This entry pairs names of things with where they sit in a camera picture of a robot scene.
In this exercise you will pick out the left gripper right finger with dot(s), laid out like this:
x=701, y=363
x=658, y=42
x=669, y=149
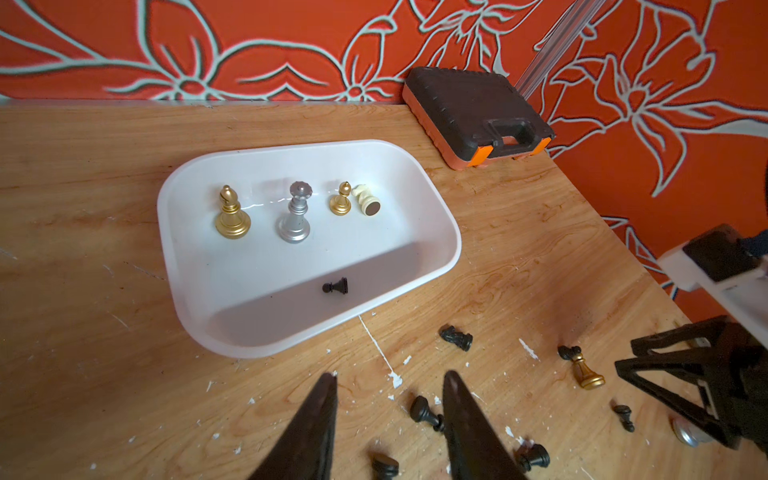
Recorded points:
x=474, y=449

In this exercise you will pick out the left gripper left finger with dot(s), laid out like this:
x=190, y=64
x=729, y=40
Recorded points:
x=305, y=449

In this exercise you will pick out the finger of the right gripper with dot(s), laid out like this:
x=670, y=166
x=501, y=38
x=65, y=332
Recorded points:
x=651, y=346
x=666, y=390

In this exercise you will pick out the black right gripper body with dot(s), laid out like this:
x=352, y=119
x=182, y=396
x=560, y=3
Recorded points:
x=736, y=378

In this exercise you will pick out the gold and black pawn pair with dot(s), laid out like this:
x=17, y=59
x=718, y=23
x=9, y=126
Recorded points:
x=584, y=375

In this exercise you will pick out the gold bishop chess piece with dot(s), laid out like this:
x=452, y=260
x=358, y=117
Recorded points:
x=232, y=222

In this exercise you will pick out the gold pawn chess piece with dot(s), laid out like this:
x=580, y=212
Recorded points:
x=340, y=204

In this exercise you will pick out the cream knight chess piece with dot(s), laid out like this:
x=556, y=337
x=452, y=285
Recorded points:
x=369, y=204

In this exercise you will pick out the black king chess piece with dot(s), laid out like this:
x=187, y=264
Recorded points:
x=384, y=467

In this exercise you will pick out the black knight chess piece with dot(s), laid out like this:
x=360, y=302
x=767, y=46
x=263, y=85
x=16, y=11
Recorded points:
x=460, y=339

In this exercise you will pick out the white plastic storage box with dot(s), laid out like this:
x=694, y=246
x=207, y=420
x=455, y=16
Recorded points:
x=258, y=295

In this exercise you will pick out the black piece lower centre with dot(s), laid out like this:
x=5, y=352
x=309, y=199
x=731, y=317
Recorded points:
x=532, y=456

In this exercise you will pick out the black tool case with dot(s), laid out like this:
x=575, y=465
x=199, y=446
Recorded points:
x=474, y=118

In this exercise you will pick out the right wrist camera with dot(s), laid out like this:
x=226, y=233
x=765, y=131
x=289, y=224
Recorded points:
x=731, y=268

